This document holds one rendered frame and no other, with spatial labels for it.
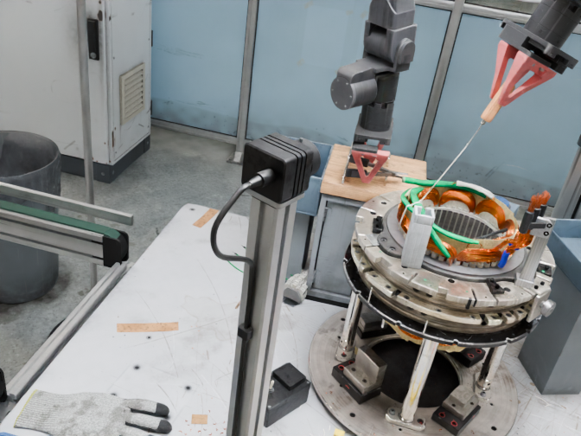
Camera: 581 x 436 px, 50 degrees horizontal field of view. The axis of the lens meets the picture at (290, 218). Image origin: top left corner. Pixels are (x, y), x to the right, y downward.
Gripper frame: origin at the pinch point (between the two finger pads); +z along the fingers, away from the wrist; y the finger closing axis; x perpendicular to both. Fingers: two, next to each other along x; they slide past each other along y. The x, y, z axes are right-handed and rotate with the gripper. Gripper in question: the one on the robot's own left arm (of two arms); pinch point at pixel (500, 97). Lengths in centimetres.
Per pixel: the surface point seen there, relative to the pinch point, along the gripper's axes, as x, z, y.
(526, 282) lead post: 10.6, 19.6, 15.1
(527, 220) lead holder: 3.1, 10.8, 14.0
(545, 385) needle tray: 40, 41, 14
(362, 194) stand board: 5.7, 29.4, -20.1
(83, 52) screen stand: -33, 50, -103
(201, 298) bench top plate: -10, 65, -27
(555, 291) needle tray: 35.7, 25.6, 5.1
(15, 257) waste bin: -26, 138, -124
